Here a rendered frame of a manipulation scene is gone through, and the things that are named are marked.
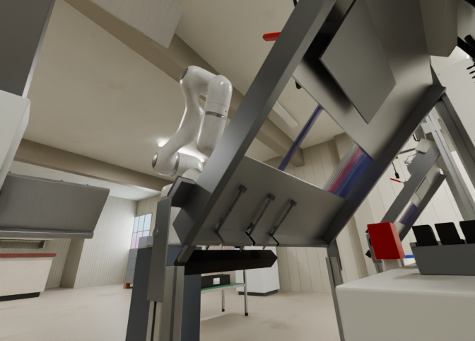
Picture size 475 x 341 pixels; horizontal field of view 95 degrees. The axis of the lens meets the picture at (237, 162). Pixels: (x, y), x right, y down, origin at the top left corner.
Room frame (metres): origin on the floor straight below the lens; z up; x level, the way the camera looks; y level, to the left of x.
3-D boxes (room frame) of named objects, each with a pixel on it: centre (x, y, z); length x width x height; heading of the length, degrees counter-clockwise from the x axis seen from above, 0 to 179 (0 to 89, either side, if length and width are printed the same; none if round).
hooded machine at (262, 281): (4.98, -0.30, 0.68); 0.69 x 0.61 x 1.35; 54
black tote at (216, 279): (3.04, 0.41, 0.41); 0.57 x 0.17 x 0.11; 138
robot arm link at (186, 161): (0.96, 0.26, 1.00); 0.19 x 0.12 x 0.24; 127
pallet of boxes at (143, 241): (6.88, 2.55, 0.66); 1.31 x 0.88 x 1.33; 54
